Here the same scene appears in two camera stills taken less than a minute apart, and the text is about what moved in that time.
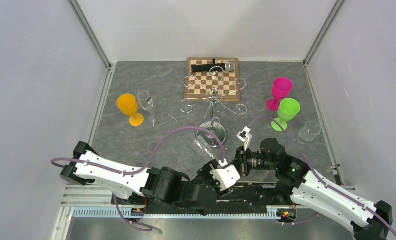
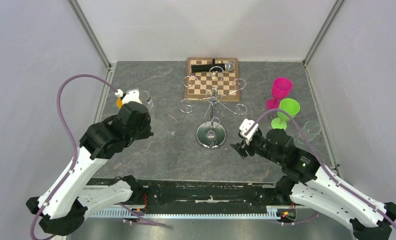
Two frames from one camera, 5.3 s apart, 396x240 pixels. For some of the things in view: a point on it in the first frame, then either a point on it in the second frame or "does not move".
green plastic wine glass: x=287 y=110 does not move
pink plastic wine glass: x=281 y=88 does not move
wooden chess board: x=222 y=85 does not move
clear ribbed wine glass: x=203 y=153 to x=171 y=134
